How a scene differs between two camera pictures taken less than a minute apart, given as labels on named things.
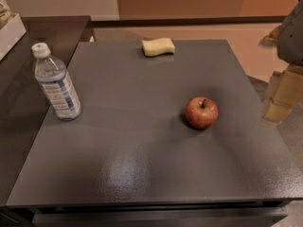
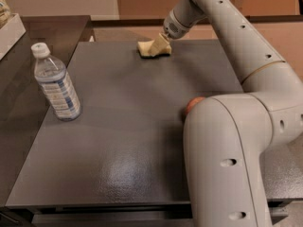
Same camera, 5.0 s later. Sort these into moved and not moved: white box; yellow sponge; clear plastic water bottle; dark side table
Moved: yellow sponge
Not moved: white box; dark side table; clear plastic water bottle
